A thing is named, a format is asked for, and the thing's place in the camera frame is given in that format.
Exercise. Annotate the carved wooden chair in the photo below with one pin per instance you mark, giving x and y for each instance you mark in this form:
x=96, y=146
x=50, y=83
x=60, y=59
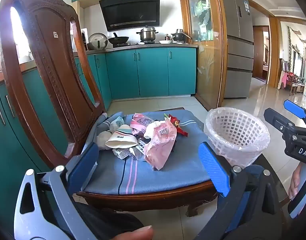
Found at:
x=55, y=55

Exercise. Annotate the person's left leg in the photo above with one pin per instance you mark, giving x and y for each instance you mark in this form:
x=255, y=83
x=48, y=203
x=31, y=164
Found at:
x=113, y=217

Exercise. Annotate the black wok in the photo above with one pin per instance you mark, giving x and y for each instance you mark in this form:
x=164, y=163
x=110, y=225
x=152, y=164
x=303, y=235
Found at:
x=119, y=40

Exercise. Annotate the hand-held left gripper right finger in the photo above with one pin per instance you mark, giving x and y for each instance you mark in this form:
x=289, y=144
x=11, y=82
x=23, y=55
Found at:
x=213, y=167

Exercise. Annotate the white paper cup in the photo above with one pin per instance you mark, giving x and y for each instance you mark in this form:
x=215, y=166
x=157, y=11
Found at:
x=120, y=140

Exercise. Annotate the large pink plastic wrapper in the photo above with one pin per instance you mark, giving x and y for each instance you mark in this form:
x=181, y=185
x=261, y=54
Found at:
x=158, y=152

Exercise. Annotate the pink garment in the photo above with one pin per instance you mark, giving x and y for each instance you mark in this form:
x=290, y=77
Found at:
x=283, y=80

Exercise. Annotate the person's right hand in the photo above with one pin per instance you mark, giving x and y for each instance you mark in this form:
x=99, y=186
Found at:
x=294, y=182

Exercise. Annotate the white bowl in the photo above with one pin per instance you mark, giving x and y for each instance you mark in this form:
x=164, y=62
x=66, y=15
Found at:
x=165, y=41

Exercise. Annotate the black range hood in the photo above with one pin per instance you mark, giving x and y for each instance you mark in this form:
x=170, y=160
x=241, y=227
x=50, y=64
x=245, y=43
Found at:
x=130, y=12

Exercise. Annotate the pale blue white packet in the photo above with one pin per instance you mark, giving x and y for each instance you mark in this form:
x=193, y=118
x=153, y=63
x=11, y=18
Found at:
x=116, y=123

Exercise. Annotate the wooden framed glass door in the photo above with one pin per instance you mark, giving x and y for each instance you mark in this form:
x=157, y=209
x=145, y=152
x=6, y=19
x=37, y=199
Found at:
x=205, y=55

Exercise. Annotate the grey refrigerator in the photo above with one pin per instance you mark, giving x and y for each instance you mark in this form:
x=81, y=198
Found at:
x=236, y=55

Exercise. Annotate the dark cooking pot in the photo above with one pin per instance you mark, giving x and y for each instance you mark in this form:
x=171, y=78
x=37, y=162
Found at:
x=179, y=37

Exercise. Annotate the round steel pan lid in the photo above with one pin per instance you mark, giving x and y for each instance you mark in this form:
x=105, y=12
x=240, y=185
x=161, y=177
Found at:
x=96, y=41

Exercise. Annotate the white kitchen appliance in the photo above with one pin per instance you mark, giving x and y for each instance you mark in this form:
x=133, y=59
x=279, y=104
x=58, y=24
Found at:
x=84, y=36

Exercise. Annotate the white tissue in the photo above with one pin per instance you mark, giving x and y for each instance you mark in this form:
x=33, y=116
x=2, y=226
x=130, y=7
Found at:
x=101, y=140

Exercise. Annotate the person's left hand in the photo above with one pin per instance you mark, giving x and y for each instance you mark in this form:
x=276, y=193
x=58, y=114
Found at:
x=133, y=233

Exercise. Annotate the black white printed wrapper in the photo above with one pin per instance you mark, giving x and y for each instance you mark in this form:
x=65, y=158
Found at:
x=141, y=147

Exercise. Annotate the stainless steel stock pot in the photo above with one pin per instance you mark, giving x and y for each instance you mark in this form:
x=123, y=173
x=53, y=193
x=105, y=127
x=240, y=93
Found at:
x=147, y=35

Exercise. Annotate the clear plastic bag liner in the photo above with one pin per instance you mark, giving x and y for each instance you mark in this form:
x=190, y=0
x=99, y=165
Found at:
x=264, y=140

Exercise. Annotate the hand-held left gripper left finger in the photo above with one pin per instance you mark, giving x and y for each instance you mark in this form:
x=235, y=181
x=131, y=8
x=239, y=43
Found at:
x=83, y=165

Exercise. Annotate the white plastic lattice basket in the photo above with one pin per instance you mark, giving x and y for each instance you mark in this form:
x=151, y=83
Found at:
x=240, y=140

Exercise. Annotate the blue striped seat cloth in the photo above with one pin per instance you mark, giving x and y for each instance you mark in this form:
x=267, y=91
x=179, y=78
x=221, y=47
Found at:
x=133, y=175

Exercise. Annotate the red snack wrapper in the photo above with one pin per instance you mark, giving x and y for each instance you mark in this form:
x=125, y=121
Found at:
x=174, y=120

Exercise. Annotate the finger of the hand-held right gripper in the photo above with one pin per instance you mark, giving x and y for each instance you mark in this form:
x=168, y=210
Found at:
x=294, y=108
x=275, y=120

